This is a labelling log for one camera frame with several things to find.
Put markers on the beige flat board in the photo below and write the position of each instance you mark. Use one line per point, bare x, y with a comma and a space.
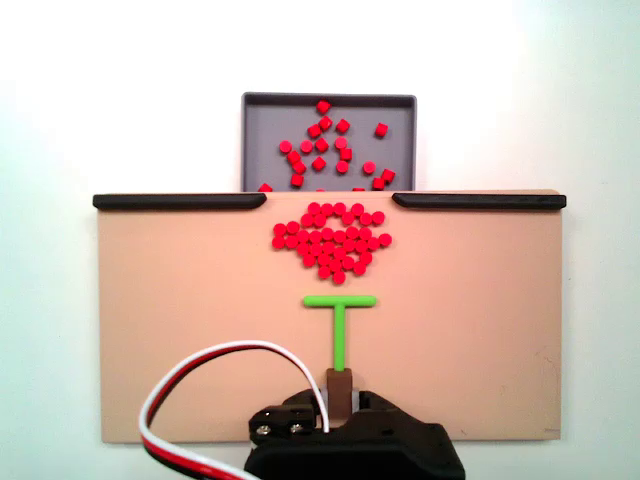
150, 300

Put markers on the grey rectangular container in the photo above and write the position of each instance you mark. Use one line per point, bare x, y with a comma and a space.
260, 130

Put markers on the green T-shaped pusher tool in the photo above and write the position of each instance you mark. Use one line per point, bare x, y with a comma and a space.
340, 330

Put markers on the black edge rail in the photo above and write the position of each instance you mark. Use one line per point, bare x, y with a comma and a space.
480, 201
175, 201

